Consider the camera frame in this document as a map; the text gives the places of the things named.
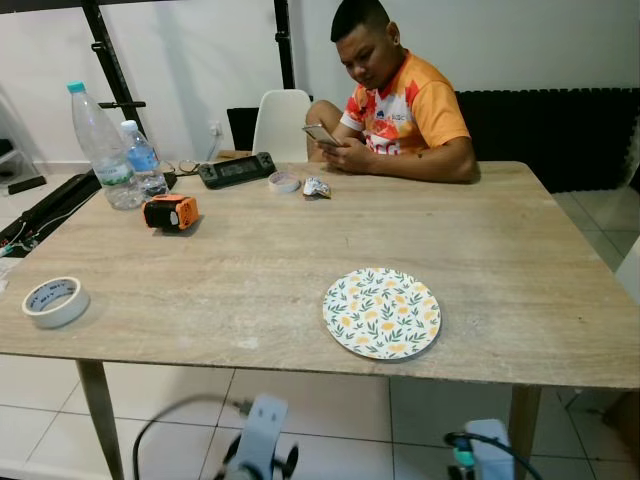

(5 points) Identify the silver smartphone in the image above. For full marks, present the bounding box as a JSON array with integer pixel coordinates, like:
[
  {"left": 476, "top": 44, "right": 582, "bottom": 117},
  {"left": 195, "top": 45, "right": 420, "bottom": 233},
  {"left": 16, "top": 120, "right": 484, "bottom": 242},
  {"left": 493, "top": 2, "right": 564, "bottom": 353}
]
[{"left": 303, "top": 123, "right": 341, "bottom": 149}]

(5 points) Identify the large clear bottle teal cap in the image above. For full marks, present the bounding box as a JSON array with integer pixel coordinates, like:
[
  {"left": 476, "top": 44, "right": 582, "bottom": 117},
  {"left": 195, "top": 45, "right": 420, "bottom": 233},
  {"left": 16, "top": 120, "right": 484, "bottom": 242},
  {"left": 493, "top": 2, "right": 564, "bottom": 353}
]
[{"left": 67, "top": 81, "right": 146, "bottom": 211}]

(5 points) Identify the floral lemon print plate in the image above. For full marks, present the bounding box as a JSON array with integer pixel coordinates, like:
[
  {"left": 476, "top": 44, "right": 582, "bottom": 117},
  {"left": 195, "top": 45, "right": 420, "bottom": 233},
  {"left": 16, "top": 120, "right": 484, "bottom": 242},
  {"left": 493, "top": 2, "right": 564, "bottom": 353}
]
[{"left": 322, "top": 267, "right": 442, "bottom": 360}]

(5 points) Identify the light wooden table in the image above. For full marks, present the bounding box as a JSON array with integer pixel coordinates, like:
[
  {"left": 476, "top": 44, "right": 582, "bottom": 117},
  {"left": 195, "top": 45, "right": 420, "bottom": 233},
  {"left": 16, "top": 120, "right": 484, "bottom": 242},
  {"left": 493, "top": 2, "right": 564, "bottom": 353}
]
[{"left": 0, "top": 160, "right": 640, "bottom": 480}]

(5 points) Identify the wide masking tape roll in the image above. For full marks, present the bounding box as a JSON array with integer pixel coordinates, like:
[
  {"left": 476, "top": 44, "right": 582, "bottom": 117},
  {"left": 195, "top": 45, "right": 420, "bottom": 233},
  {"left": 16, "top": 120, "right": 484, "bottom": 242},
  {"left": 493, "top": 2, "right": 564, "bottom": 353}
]
[{"left": 22, "top": 277, "right": 91, "bottom": 329}]

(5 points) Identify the orange and black device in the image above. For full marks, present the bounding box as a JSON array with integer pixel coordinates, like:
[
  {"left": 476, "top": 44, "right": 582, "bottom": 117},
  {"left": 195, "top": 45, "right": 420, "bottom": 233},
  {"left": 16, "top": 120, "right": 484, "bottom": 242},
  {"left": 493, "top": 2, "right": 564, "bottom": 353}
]
[{"left": 142, "top": 194, "right": 199, "bottom": 234}]

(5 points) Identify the crumpled silver wrapper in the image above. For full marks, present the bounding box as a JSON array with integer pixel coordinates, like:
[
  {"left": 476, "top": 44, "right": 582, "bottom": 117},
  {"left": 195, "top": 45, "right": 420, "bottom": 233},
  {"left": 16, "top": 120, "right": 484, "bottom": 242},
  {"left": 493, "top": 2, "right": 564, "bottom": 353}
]
[{"left": 302, "top": 176, "right": 333, "bottom": 200}]

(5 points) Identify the small white tape roll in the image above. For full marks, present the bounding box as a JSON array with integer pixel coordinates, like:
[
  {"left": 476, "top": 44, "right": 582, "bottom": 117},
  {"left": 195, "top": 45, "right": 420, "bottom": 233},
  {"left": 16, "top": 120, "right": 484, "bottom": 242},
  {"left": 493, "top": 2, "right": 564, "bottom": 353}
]
[{"left": 268, "top": 171, "right": 302, "bottom": 194}]

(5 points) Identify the black handheld controller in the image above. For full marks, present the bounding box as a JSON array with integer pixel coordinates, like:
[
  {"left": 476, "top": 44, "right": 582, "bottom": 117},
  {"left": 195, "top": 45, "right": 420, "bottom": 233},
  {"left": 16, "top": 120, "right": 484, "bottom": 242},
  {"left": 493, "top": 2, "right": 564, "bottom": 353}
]
[{"left": 197, "top": 152, "right": 278, "bottom": 190}]

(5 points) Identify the small water bottle blue label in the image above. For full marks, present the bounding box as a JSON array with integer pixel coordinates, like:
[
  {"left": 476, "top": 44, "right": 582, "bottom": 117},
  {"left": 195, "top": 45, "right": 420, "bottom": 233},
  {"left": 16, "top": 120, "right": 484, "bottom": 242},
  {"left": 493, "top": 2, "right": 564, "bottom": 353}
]
[{"left": 120, "top": 120, "right": 169, "bottom": 198}]

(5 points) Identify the white plastic chair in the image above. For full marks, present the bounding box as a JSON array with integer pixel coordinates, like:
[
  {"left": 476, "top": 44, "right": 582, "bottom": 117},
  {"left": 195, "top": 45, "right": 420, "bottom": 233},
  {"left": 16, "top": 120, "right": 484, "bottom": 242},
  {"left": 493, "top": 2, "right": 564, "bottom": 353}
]
[{"left": 251, "top": 89, "right": 314, "bottom": 164}]

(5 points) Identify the long black case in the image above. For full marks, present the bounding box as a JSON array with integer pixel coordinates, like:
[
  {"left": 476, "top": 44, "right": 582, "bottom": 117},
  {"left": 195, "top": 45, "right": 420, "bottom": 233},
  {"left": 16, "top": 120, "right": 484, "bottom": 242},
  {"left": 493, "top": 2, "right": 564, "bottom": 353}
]
[{"left": 0, "top": 170, "right": 101, "bottom": 246}]

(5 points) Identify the man in orange shirt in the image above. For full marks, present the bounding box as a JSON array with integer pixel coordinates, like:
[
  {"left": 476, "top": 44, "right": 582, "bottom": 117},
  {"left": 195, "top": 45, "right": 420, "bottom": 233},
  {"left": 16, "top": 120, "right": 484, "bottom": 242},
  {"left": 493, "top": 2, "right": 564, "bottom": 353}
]
[{"left": 305, "top": 0, "right": 481, "bottom": 184}]

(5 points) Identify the black foam mat panel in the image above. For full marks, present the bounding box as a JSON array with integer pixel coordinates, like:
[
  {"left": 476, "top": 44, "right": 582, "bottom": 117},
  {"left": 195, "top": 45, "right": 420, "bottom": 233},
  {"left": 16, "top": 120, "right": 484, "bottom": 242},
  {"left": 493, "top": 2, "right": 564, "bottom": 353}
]
[{"left": 227, "top": 87, "right": 640, "bottom": 193}]

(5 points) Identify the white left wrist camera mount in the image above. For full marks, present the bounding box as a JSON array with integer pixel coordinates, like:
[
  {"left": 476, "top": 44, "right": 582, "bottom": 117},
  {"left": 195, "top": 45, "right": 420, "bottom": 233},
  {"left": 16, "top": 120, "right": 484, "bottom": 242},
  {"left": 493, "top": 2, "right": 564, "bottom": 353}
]
[{"left": 232, "top": 393, "right": 289, "bottom": 480}]

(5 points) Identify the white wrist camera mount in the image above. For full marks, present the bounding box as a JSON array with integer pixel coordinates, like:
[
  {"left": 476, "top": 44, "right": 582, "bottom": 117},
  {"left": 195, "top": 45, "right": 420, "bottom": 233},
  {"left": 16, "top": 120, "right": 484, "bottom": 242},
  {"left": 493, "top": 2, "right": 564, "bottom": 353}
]
[
  {"left": 232, "top": 393, "right": 289, "bottom": 480},
  {"left": 463, "top": 418, "right": 516, "bottom": 480}
]

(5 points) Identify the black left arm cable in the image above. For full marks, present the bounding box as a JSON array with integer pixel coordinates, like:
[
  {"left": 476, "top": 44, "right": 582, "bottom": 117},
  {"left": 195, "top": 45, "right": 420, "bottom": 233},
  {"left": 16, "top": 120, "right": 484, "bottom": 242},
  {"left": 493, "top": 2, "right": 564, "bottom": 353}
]
[{"left": 133, "top": 395, "right": 253, "bottom": 480}]

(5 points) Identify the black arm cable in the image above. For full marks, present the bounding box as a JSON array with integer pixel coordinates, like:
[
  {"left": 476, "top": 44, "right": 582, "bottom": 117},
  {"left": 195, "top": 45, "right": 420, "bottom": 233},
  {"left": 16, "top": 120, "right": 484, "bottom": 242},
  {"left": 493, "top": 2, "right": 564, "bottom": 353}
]
[
  {"left": 445, "top": 432, "right": 546, "bottom": 480},
  {"left": 133, "top": 395, "right": 253, "bottom": 480}
]

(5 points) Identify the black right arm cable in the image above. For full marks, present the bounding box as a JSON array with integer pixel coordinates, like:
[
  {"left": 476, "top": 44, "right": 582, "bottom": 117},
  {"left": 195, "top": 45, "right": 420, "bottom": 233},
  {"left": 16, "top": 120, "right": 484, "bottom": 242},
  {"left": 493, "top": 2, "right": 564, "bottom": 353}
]
[{"left": 445, "top": 432, "right": 546, "bottom": 480}]

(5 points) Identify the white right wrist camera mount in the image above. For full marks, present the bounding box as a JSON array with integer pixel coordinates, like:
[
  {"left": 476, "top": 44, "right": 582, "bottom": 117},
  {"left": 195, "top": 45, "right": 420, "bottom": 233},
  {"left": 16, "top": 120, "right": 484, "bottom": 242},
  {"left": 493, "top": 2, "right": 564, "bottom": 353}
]
[{"left": 463, "top": 418, "right": 516, "bottom": 480}]

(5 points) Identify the black metal rack frame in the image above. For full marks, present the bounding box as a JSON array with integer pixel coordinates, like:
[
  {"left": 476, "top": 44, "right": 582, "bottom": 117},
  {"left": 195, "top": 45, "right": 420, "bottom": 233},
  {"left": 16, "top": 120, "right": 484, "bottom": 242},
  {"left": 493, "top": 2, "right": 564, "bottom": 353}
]
[{"left": 0, "top": 0, "right": 331, "bottom": 141}]

